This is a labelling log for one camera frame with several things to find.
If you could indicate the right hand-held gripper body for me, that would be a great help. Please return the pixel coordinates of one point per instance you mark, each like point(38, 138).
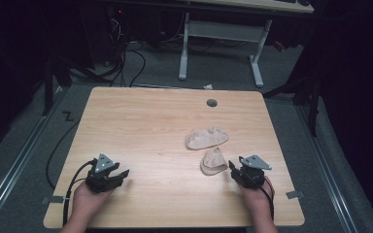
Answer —
point(251, 174)

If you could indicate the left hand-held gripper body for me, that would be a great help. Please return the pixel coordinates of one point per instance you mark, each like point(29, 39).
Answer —
point(101, 181)

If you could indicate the beige sock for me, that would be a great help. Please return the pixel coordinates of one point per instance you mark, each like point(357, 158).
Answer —
point(213, 162)
point(206, 138)

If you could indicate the person's left hand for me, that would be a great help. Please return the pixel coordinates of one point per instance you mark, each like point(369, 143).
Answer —
point(85, 199)

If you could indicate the person's right hand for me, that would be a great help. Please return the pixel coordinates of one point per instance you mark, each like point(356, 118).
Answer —
point(255, 198)

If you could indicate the grey tape strip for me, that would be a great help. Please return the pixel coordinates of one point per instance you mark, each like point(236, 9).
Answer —
point(294, 194)
point(53, 199)

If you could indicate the black zigzag tape mark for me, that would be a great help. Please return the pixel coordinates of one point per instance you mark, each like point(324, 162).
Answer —
point(68, 116)

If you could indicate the white paper scrap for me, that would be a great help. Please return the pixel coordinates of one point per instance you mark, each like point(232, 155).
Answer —
point(208, 86)

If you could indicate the dark metal stand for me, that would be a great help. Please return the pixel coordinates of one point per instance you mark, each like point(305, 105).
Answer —
point(48, 87)
point(312, 100)

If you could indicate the metal floor rail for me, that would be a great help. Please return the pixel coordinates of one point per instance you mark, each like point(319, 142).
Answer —
point(328, 171)
point(16, 163)

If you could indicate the white metal frame desk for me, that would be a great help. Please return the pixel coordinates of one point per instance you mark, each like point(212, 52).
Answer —
point(221, 30)

